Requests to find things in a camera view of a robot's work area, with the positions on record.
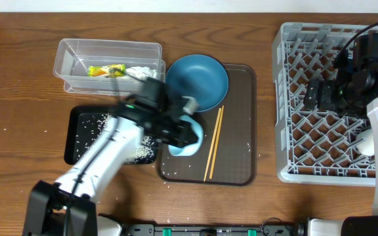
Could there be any light blue rice bowl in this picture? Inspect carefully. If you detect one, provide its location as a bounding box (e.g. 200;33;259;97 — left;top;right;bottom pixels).
168;115;204;157

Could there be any clear plastic waste bin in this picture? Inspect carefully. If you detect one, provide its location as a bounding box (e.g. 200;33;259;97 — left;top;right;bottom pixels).
53;39;165;96

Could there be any white cup pink inside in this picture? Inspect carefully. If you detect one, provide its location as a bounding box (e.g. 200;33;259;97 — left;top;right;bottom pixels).
356;129;375;156

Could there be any brown serving tray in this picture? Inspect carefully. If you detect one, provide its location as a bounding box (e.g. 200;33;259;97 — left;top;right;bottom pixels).
156;64;257;186

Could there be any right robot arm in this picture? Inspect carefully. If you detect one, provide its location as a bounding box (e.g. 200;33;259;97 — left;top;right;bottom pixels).
297;32;378;235

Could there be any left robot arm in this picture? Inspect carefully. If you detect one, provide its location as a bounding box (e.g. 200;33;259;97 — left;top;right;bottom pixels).
22;77;199;236

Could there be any blue plate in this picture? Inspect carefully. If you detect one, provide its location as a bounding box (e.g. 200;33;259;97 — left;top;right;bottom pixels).
165;54;229;112

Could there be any spilled white rice pile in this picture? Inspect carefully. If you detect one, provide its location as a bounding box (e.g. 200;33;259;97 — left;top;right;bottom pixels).
72;113;158;164

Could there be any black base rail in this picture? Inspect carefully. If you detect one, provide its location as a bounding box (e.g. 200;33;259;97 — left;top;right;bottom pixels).
121;222;307;236

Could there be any wooden chopstick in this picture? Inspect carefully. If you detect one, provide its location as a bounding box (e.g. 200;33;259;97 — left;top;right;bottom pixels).
203;108;222;182
209;105;224;180

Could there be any grey dishwasher rack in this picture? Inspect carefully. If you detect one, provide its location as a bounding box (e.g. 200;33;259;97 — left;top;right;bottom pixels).
272;22;375;187

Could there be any yellow green snack wrapper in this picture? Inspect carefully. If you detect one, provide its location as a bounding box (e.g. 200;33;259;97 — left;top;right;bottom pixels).
88;64;126;78

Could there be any white tissue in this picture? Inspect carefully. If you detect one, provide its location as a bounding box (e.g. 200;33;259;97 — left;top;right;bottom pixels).
125;66;158;80

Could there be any black plastic tray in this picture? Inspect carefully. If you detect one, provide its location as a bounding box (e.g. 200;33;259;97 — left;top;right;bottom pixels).
64;106;158;165

